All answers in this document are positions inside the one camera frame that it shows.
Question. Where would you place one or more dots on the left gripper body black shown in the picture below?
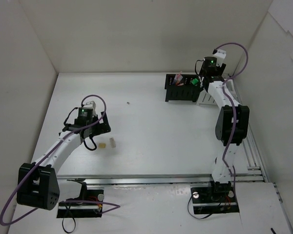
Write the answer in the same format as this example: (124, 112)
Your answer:
(103, 125)

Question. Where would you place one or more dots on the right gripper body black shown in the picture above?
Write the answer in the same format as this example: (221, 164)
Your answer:
(201, 82)

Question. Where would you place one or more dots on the green cap highlighter marker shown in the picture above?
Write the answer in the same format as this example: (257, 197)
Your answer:
(195, 82)

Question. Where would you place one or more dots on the tan cork block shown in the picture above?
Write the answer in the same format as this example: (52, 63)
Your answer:
(101, 145)

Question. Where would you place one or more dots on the white eraser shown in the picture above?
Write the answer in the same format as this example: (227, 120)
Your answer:
(112, 142)

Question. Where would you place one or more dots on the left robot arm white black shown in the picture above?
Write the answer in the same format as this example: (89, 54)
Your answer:
(38, 185)

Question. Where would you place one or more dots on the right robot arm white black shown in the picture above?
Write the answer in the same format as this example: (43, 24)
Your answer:
(230, 129)

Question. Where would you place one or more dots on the white slotted pen holder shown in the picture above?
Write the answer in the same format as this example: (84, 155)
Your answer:
(207, 99)

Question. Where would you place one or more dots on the black slotted pen holder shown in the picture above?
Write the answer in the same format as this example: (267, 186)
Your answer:
(187, 92)

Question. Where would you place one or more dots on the pink translucent pen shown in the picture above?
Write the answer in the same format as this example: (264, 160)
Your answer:
(177, 79)

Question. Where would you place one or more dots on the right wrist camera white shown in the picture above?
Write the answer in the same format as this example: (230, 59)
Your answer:
(220, 55)

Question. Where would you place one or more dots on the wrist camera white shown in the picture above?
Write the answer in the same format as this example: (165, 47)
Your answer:
(220, 55)
(91, 105)

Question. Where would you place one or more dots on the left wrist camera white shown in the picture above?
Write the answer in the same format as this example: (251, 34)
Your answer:
(91, 105)

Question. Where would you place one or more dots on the aluminium rail front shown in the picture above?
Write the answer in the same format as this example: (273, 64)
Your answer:
(139, 179)

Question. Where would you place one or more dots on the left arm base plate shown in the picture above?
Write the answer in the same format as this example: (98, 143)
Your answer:
(84, 209)

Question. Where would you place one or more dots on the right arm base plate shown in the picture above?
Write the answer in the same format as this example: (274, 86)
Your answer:
(210, 200)

